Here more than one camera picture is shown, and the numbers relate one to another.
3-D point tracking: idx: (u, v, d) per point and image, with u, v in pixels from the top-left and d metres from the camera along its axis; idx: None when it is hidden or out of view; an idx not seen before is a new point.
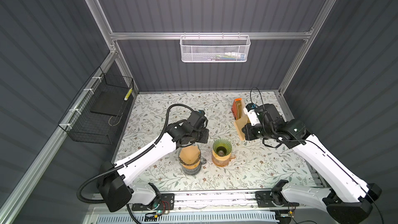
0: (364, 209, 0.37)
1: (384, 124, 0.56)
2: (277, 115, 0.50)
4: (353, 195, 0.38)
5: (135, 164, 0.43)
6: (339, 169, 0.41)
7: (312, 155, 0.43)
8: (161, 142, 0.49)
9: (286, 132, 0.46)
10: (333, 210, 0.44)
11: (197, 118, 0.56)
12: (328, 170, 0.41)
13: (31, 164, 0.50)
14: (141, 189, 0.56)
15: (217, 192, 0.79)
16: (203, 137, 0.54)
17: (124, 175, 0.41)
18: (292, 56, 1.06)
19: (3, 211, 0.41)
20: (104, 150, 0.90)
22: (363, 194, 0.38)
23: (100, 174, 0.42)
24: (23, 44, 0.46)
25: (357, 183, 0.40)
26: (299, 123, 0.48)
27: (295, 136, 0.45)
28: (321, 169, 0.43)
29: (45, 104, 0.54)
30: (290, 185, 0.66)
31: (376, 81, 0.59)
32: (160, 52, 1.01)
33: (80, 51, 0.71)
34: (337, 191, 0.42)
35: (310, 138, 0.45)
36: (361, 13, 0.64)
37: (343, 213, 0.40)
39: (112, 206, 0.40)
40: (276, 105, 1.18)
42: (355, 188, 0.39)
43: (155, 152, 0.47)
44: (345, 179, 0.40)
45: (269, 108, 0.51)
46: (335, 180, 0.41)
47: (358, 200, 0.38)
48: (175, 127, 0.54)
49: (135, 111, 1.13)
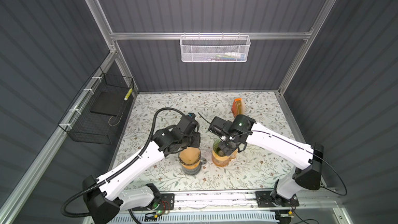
0: (316, 169, 0.41)
1: (384, 124, 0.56)
2: (224, 122, 0.56)
4: (304, 161, 0.42)
5: (118, 178, 0.41)
6: (285, 143, 0.46)
7: (261, 140, 0.47)
8: (147, 152, 0.46)
9: (235, 130, 0.49)
10: (299, 181, 0.46)
11: (187, 123, 0.53)
12: (279, 147, 0.45)
13: (31, 165, 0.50)
14: (134, 194, 0.55)
15: (217, 192, 0.79)
16: (195, 142, 0.66)
17: (105, 192, 0.39)
18: (292, 56, 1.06)
19: (3, 211, 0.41)
20: (104, 150, 0.90)
22: (311, 157, 0.43)
23: (81, 192, 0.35)
24: (23, 44, 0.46)
25: (301, 148, 0.45)
26: (243, 118, 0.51)
27: (242, 130, 0.48)
28: (274, 150, 0.46)
29: (45, 104, 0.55)
30: (279, 183, 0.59)
31: (376, 81, 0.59)
32: (160, 52, 1.01)
33: (80, 51, 0.71)
34: (294, 164, 0.45)
35: (255, 126, 0.49)
36: (361, 12, 0.64)
37: (306, 180, 0.43)
39: (98, 220, 0.38)
40: (276, 105, 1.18)
42: (303, 154, 0.43)
43: (140, 164, 0.44)
44: (294, 149, 0.44)
45: (214, 120, 0.56)
46: (288, 155, 0.44)
47: (309, 164, 0.42)
48: (162, 135, 0.51)
49: (135, 111, 1.13)
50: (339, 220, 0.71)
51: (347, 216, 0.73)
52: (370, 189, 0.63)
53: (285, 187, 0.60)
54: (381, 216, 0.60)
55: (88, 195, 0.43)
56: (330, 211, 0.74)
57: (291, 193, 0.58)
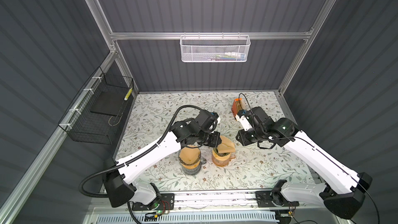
0: (357, 198, 0.38)
1: (384, 124, 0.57)
2: (265, 117, 0.53)
4: (345, 186, 0.39)
5: (136, 163, 0.42)
6: (329, 162, 0.42)
7: (302, 150, 0.44)
8: (165, 142, 0.47)
9: (275, 131, 0.48)
10: (330, 204, 0.44)
11: (206, 118, 0.52)
12: (319, 164, 0.42)
13: (31, 165, 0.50)
14: (142, 188, 0.55)
15: (217, 192, 0.79)
16: (213, 141, 0.63)
17: (124, 174, 0.40)
18: (292, 56, 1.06)
19: (3, 210, 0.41)
20: (104, 150, 0.90)
22: (354, 184, 0.39)
23: (102, 170, 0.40)
24: (24, 44, 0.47)
25: (347, 174, 0.41)
26: (287, 122, 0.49)
27: (284, 134, 0.47)
28: (313, 164, 0.44)
29: (45, 104, 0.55)
30: (289, 185, 0.66)
31: (376, 81, 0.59)
32: (160, 52, 1.01)
33: (80, 51, 0.72)
34: (331, 184, 0.42)
35: (299, 134, 0.47)
36: (361, 12, 0.64)
37: (340, 206, 0.41)
39: (114, 201, 0.40)
40: (276, 105, 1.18)
42: (345, 179, 0.40)
43: (157, 152, 0.45)
44: (336, 171, 0.41)
45: (256, 111, 0.53)
46: (327, 173, 0.42)
47: (351, 191, 0.39)
48: (181, 126, 0.51)
49: (135, 111, 1.13)
50: (339, 220, 0.71)
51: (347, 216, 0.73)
52: (371, 189, 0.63)
53: (295, 193, 0.59)
54: (381, 216, 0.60)
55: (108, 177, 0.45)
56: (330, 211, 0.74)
57: (297, 198, 0.58)
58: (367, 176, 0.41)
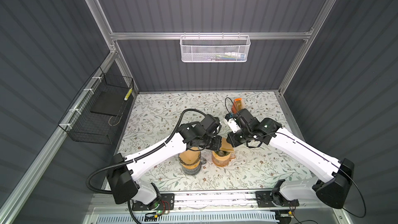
0: (339, 183, 0.39)
1: (384, 124, 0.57)
2: (251, 117, 0.57)
4: (327, 172, 0.42)
5: (144, 160, 0.44)
6: (311, 152, 0.45)
7: (284, 144, 0.48)
8: (172, 142, 0.49)
9: (259, 130, 0.52)
10: (321, 195, 0.45)
11: (211, 122, 0.55)
12: (302, 155, 0.45)
13: (32, 164, 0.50)
14: (145, 186, 0.56)
15: (217, 192, 0.79)
16: (215, 145, 0.66)
17: (131, 170, 0.41)
18: (292, 56, 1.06)
19: (3, 210, 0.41)
20: (104, 150, 0.90)
22: (335, 170, 0.42)
23: (111, 165, 0.44)
24: (24, 44, 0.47)
25: (328, 161, 0.44)
26: (269, 121, 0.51)
27: (267, 132, 0.51)
28: (297, 156, 0.47)
29: (45, 105, 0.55)
30: (287, 183, 0.68)
31: (376, 81, 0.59)
32: (160, 52, 1.01)
33: (80, 51, 0.71)
34: (316, 174, 0.44)
35: (280, 130, 0.51)
36: (361, 12, 0.64)
37: (329, 195, 0.42)
39: (119, 198, 0.41)
40: (276, 105, 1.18)
42: (328, 166, 0.42)
43: (165, 152, 0.46)
44: (317, 159, 0.44)
45: (242, 112, 0.58)
46: (311, 164, 0.44)
47: (332, 176, 0.41)
48: (187, 128, 0.53)
49: (135, 111, 1.13)
50: (339, 220, 0.71)
51: (347, 216, 0.73)
52: (372, 189, 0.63)
53: (292, 190, 0.60)
54: (381, 216, 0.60)
55: (114, 173, 0.46)
56: (330, 211, 0.74)
57: (296, 197, 0.58)
58: (349, 162, 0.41)
